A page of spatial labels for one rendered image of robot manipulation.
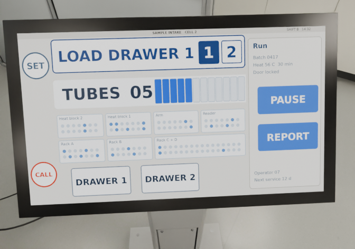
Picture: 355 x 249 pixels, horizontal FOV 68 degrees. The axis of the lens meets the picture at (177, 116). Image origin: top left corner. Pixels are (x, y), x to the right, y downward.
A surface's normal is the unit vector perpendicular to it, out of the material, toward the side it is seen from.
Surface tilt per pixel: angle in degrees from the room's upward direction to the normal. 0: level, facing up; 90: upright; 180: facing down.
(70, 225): 0
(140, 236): 5
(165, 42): 50
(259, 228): 0
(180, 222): 90
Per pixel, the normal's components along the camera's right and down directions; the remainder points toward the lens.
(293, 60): 0.04, 0.07
